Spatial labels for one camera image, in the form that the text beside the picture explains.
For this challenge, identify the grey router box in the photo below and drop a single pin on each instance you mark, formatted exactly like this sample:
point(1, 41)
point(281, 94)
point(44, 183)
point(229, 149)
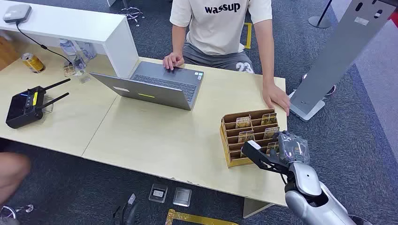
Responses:
point(17, 13)

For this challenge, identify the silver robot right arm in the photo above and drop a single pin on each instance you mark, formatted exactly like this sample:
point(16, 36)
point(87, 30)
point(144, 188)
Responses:
point(314, 198)

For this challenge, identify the person's left hand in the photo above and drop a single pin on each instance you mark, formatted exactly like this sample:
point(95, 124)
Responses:
point(275, 96)

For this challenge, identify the silver floor socket cover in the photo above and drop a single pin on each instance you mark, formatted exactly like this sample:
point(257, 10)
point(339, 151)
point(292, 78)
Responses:
point(182, 197)

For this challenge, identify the person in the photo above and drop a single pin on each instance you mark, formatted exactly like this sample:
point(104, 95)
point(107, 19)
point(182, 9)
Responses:
point(217, 28)

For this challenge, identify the person's right forearm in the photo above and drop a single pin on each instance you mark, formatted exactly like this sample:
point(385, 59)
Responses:
point(178, 40)

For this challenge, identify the grey kiosk stand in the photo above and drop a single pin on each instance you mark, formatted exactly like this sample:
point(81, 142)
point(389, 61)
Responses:
point(339, 52)

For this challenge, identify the clear plastic water bottle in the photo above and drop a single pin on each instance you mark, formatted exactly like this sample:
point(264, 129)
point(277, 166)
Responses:
point(88, 49)
point(72, 54)

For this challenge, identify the black remote controller with antennas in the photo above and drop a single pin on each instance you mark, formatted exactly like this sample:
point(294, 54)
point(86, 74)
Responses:
point(26, 107)

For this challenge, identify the white desk shelf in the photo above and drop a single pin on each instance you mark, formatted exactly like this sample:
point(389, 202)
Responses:
point(93, 31)

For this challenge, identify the black bracket wrist camera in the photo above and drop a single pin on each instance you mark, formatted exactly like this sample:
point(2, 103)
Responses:
point(259, 156)

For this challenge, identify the gold hotel key card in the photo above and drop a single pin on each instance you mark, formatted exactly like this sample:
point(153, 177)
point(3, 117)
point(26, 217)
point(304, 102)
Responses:
point(270, 132)
point(269, 119)
point(243, 122)
point(246, 136)

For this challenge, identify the person's left forearm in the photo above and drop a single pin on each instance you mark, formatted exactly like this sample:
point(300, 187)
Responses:
point(264, 52)

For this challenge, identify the person's right hand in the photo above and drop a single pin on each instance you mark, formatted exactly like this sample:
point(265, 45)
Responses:
point(172, 60)

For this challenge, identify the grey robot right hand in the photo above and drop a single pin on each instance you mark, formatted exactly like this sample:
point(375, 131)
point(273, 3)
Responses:
point(293, 148)

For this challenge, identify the stanchion pole with round base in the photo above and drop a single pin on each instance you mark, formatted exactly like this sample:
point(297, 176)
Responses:
point(320, 21)

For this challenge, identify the floor socket with white outlet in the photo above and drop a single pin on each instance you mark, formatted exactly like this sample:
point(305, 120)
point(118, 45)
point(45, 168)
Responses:
point(158, 193)

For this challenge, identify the grey open laptop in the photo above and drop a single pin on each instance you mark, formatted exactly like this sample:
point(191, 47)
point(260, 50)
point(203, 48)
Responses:
point(168, 88)

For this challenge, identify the chrome chair base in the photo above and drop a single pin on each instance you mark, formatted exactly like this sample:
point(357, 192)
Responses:
point(132, 14)

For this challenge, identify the small tan box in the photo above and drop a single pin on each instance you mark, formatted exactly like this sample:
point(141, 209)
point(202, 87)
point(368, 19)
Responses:
point(69, 70)

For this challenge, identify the yellow drink can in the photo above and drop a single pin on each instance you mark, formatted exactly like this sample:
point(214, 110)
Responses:
point(32, 62)

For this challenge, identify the cardboard card holder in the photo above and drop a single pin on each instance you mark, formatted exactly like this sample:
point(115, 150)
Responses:
point(231, 146)

